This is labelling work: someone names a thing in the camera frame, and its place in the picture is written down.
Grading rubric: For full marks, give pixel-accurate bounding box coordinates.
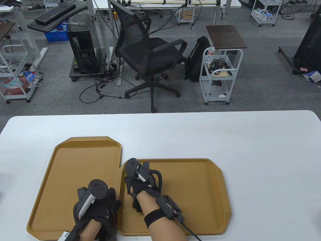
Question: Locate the person's right hand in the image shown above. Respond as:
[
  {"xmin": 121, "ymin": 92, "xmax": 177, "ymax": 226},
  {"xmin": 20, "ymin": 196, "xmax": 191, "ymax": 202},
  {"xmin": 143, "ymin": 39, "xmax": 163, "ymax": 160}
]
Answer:
[{"xmin": 125, "ymin": 173, "xmax": 162, "ymax": 214}]

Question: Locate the person's left hand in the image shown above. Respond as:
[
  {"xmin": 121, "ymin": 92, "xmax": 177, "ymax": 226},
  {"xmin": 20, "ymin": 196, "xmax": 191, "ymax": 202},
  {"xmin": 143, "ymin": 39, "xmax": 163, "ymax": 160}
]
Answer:
[{"xmin": 73, "ymin": 187, "xmax": 122, "ymax": 240}]

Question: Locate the brown plastic food tray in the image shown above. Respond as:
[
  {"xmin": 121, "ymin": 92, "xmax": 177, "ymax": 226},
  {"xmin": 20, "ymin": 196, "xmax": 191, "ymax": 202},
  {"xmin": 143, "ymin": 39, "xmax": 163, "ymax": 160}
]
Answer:
[
  {"xmin": 116, "ymin": 158, "xmax": 231, "ymax": 236},
  {"xmin": 27, "ymin": 137, "xmax": 122, "ymax": 239}
]

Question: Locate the person's left forearm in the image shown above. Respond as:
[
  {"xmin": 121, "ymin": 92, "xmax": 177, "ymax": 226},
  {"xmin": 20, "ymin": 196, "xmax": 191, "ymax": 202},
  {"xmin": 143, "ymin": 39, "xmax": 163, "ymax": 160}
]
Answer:
[{"xmin": 79, "ymin": 220, "xmax": 102, "ymax": 241}]

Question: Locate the person's right forearm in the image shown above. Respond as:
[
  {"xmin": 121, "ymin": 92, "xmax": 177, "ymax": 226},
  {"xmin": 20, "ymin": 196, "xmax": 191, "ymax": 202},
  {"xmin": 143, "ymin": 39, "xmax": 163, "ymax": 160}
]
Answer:
[{"xmin": 137, "ymin": 192, "xmax": 188, "ymax": 241}]

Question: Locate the black rolling platform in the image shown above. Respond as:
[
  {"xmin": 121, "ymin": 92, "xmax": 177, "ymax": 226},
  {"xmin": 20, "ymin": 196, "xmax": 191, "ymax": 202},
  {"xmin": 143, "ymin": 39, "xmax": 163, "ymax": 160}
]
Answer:
[{"xmin": 69, "ymin": 60, "xmax": 118, "ymax": 82}]

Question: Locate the white rolling cart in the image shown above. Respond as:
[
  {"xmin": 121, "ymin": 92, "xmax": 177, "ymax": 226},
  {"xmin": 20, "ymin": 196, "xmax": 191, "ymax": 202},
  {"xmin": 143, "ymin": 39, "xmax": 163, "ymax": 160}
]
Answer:
[
  {"xmin": 199, "ymin": 48, "xmax": 244, "ymax": 105},
  {"xmin": 251, "ymin": 0, "xmax": 282, "ymax": 27},
  {"xmin": 0, "ymin": 45, "xmax": 37, "ymax": 104}
]

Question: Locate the black mesh office chair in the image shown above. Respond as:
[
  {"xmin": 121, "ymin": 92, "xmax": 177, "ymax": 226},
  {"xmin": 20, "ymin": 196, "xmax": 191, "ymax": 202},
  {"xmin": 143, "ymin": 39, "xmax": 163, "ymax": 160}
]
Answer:
[{"xmin": 115, "ymin": 0, "xmax": 188, "ymax": 113}]

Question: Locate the black backpack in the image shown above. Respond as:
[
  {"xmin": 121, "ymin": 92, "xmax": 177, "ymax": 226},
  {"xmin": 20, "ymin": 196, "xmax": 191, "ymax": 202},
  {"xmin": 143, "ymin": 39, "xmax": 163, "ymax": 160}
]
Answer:
[{"xmin": 185, "ymin": 36, "xmax": 211, "ymax": 82}]

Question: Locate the black computer tower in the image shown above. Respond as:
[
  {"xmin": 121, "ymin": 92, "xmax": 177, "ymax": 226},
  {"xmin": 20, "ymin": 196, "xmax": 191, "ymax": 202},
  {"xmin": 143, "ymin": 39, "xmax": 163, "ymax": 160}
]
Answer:
[{"xmin": 67, "ymin": 24, "xmax": 106, "ymax": 74}]

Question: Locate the clear water bottle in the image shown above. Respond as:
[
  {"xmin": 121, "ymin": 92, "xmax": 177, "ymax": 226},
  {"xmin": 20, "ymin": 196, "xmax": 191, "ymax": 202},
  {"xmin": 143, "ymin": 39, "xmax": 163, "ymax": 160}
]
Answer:
[{"xmin": 204, "ymin": 45, "xmax": 215, "ymax": 64}]

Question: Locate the blue paper bag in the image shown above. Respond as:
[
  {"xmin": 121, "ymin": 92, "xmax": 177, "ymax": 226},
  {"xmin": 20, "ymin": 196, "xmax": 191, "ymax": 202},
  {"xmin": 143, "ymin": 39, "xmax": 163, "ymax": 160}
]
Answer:
[{"xmin": 19, "ymin": 71, "xmax": 42, "ymax": 87}]

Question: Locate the red patterned bag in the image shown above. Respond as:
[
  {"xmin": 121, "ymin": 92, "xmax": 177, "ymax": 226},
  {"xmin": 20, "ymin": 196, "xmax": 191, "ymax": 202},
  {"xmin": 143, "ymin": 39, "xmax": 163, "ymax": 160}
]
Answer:
[{"xmin": 1, "ymin": 77, "xmax": 33, "ymax": 95}]

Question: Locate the blue plastic crate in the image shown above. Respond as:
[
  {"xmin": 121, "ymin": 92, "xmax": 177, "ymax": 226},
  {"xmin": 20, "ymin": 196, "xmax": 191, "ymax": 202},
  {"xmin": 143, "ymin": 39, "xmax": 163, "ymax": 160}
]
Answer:
[{"xmin": 45, "ymin": 23, "xmax": 69, "ymax": 42}]

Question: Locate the dark brown side table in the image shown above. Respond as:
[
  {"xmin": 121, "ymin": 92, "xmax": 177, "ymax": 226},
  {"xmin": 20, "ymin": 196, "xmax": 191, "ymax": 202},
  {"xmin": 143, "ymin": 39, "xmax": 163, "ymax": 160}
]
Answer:
[
  {"xmin": 206, "ymin": 25, "xmax": 248, "ymax": 50},
  {"xmin": 0, "ymin": 22, "xmax": 16, "ymax": 42}
]

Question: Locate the black curved desk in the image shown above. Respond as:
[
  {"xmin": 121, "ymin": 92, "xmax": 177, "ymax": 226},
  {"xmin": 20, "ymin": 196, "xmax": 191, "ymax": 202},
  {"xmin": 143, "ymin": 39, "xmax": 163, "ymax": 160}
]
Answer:
[{"xmin": 27, "ymin": 0, "xmax": 89, "ymax": 32}]

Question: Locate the black keyboard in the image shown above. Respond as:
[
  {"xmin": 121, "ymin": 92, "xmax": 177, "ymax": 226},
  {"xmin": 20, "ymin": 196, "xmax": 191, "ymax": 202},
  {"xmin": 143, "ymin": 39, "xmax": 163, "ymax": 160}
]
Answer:
[{"xmin": 35, "ymin": 2, "xmax": 76, "ymax": 25}]

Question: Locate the white and blue box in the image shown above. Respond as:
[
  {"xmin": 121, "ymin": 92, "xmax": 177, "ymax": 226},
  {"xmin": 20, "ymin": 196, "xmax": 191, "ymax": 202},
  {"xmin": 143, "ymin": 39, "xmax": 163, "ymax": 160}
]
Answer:
[{"xmin": 302, "ymin": 71, "xmax": 321, "ymax": 83}]

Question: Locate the black covered stand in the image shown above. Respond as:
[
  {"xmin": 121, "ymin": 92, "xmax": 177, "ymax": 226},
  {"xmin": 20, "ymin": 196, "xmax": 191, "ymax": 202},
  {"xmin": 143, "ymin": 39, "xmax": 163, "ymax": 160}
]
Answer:
[{"xmin": 278, "ymin": 16, "xmax": 321, "ymax": 75}]

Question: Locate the black wrist camera with label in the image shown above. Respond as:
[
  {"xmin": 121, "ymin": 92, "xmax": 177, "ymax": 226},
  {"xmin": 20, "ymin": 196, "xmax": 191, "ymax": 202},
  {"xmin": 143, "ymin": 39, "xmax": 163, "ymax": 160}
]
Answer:
[{"xmin": 58, "ymin": 225, "xmax": 83, "ymax": 241}]

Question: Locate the black camera cable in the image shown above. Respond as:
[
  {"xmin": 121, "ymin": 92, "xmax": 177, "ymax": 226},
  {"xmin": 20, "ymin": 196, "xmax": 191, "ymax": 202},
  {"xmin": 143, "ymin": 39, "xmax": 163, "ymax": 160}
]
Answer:
[{"xmin": 179, "ymin": 218, "xmax": 202, "ymax": 241}]

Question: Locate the tangle of black cables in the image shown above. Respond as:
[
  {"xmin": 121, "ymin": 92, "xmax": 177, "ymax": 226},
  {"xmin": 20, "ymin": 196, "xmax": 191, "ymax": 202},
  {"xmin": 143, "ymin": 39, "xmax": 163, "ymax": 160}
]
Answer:
[{"xmin": 79, "ymin": 58, "xmax": 137, "ymax": 104}]

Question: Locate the black wire basket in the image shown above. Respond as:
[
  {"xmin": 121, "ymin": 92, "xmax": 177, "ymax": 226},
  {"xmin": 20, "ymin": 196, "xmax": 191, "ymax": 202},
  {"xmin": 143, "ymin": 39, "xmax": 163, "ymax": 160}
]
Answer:
[{"xmin": 209, "ymin": 58, "xmax": 230, "ymax": 71}]

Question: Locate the white metal frame table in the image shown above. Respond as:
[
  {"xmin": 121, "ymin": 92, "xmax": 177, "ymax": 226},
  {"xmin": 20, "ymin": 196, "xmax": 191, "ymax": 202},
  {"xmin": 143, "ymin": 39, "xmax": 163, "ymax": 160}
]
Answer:
[{"xmin": 88, "ymin": 0, "xmax": 242, "ymax": 63}]

